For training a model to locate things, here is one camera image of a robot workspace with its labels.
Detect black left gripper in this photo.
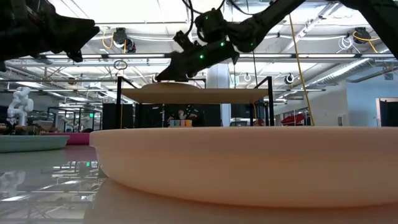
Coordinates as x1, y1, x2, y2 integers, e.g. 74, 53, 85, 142
30, 0, 101, 63

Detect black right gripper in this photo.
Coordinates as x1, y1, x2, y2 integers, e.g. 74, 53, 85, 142
155, 39, 241, 83

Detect pink plate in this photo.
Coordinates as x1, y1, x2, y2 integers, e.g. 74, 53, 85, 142
40, 132, 91, 146

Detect large peach plate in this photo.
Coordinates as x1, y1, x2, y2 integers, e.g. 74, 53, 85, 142
89, 126, 398, 208

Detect green plate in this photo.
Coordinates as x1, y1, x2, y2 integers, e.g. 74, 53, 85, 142
0, 134, 71, 154

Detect person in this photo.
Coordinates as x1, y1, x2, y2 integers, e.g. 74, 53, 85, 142
167, 107, 206, 128

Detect black partition panels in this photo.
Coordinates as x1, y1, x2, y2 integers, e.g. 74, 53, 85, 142
101, 103, 222, 129

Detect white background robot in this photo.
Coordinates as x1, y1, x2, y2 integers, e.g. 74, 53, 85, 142
6, 86, 34, 127

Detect red rack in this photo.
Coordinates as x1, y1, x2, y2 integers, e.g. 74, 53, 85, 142
280, 113, 307, 127

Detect dark doorway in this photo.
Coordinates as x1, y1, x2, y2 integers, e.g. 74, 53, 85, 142
375, 97, 398, 128

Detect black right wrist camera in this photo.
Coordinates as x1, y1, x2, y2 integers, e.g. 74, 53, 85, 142
173, 30, 195, 52

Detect wooden shelf with black frame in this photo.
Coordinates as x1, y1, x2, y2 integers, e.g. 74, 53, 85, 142
115, 76, 276, 130

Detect black ceiling cable reel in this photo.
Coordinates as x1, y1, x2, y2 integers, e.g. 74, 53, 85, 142
353, 27, 371, 44
112, 27, 137, 53

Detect black hanging cable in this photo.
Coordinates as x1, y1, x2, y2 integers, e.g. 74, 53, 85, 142
251, 51, 258, 91

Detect black frame workstation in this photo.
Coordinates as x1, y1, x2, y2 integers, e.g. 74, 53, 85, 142
46, 106, 103, 133

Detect thick yellow hanging cable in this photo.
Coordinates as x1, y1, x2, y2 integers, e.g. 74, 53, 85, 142
288, 14, 315, 127

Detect silver ceiling duct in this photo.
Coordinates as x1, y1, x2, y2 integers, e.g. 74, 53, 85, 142
306, 46, 398, 90

